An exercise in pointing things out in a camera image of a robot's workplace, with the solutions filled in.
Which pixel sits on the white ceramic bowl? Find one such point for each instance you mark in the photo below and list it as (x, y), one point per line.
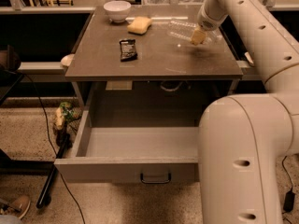
(117, 11)

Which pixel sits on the yellow sponge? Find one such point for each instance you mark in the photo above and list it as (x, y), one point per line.
(139, 25)

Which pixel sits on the green and yellow bag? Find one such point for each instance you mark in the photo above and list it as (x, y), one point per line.
(65, 114)

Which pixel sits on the brown shoe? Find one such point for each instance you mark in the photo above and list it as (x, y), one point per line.
(17, 208)

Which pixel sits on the black drawer handle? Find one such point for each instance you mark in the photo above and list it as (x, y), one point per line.
(155, 179)

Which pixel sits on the black stand leg with wheel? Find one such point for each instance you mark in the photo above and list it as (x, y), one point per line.
(44, 197)

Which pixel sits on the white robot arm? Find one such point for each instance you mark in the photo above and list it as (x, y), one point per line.
(242, 136)

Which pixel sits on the black snack packet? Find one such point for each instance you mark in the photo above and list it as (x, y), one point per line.
(128, 50)

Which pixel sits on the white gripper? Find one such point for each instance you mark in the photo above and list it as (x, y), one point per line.
(206, 22)

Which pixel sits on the grey cabinet with counter top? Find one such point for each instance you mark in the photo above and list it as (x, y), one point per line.
(159, 55)

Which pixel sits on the grey open top drawer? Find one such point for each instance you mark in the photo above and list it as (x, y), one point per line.
(125, 133)

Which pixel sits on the white plate on left ledge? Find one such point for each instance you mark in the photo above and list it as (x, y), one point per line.
(67, 60)

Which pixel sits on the black power adapter with cable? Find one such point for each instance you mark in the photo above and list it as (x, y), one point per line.
(289, 196)

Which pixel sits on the white foam takeout container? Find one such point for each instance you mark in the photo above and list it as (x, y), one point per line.
(249, 59)

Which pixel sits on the clear plastic water bottle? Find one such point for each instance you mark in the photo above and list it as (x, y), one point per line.
(183, 30)

